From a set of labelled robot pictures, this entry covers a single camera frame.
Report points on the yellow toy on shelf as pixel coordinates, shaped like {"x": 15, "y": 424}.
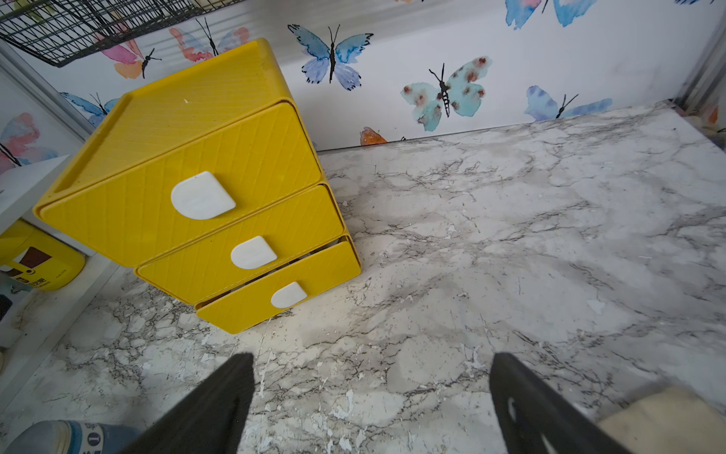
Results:
{"x": 34, "y": 258}

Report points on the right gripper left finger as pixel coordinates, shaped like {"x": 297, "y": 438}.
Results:
{"x": 211, "y": 419}

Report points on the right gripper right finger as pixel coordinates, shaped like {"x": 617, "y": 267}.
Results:
{"x": 533, "y": 418}

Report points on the yellow drawer cabinet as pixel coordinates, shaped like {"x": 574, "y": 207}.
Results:
{"x": 207, "y": 185}

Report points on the black wire wall basket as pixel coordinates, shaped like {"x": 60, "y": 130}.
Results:
{"x": 58, "y": 32}

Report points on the beige work glove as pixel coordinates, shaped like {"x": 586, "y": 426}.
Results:
{"x": 673, "y": 421}

